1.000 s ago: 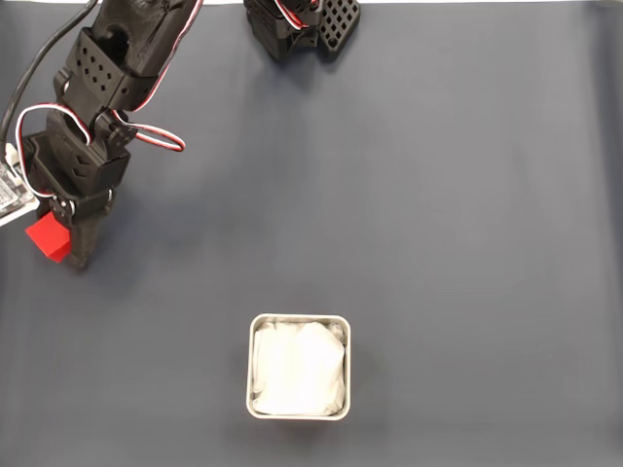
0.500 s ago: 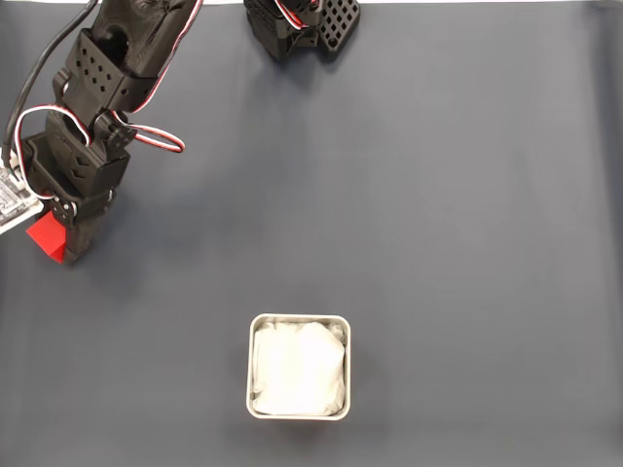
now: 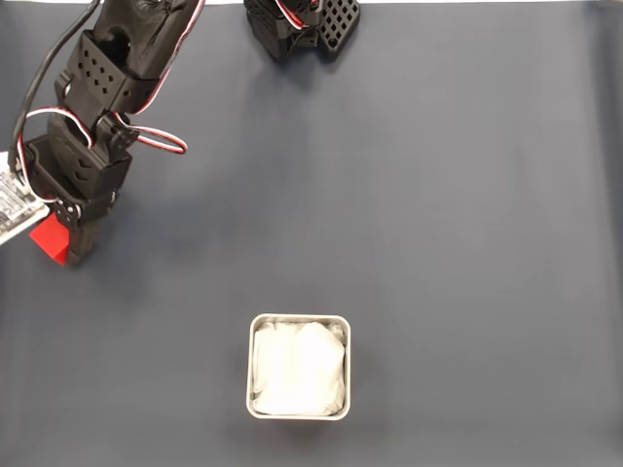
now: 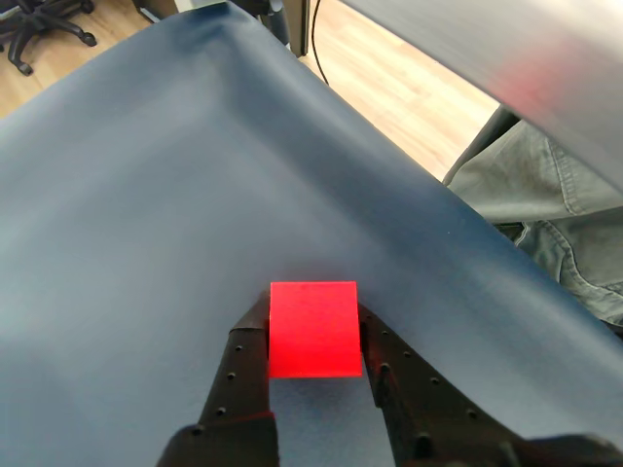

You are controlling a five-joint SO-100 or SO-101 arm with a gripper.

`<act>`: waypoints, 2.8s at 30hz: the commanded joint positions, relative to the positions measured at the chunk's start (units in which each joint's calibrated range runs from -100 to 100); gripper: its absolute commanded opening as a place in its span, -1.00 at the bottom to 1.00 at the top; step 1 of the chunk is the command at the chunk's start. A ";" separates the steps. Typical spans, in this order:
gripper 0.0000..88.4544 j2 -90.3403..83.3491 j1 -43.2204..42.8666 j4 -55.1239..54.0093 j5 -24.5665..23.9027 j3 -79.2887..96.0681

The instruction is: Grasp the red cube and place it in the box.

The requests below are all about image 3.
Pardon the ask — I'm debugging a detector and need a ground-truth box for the dark blue table mat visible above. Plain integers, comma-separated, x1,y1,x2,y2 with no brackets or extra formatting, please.
0,2,623,467

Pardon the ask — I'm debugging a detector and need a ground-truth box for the wrist camera board white mount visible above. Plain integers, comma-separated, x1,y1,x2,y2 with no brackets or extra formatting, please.
0,150,52,247

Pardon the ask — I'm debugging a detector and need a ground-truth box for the black camera cable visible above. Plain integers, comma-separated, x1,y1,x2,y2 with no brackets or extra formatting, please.
12,0,103,162

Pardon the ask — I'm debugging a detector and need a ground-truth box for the beige square box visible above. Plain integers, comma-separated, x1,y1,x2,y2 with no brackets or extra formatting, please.
245,312,352,422

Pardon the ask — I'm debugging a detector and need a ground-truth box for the red white black servo cable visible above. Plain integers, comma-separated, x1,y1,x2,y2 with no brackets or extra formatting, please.
129,0,207,117
8,107,189,172

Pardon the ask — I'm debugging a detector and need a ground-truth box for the white cloth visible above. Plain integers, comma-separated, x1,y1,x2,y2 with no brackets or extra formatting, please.
251,318,348,417

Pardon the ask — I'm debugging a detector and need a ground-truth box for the red cube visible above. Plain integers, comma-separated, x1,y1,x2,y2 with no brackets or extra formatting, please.
27,213,72,267

